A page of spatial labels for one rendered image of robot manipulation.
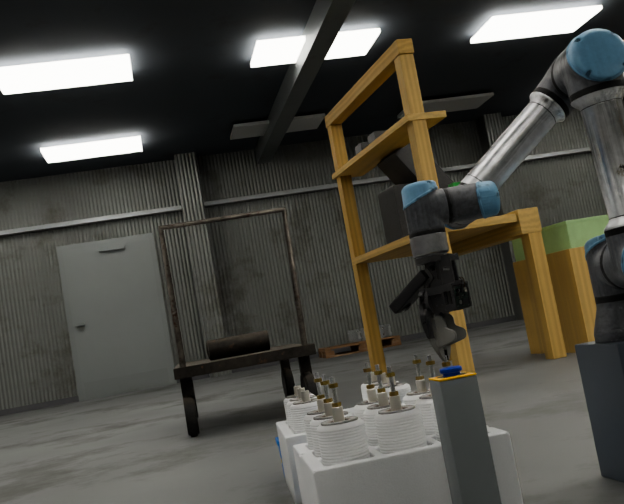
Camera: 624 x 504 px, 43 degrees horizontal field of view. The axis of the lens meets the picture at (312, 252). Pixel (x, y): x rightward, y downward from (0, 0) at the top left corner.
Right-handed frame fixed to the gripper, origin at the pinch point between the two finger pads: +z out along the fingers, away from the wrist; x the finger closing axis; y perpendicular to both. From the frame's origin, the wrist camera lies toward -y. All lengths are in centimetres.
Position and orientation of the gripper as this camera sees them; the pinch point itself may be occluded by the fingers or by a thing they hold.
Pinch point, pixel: (441, 354)
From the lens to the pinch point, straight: 163.8
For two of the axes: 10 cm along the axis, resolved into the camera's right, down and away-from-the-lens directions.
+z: 1.8, 9.8, -0.9
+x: 6.3, -0.4, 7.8
